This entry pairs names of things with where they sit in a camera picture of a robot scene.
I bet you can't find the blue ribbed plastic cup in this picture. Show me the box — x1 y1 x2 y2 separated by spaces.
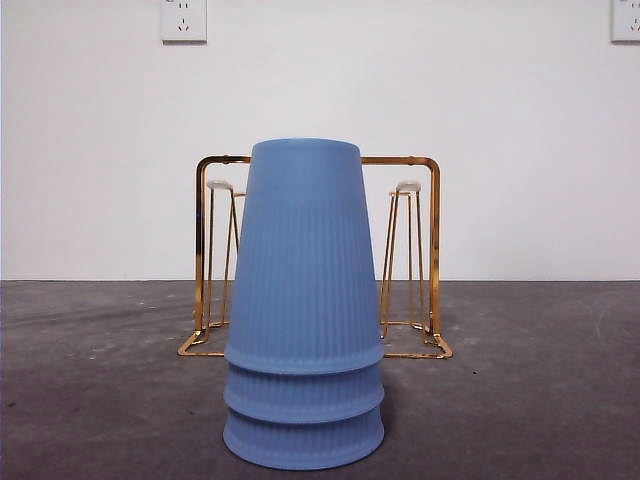
224 138 384 375
222 357 386 426
222 405 387 470

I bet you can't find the gold wire cup holder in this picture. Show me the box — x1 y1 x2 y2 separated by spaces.
177 154 456 361

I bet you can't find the white wall socket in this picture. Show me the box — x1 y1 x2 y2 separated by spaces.
611 0 640 43
160 0 209 43

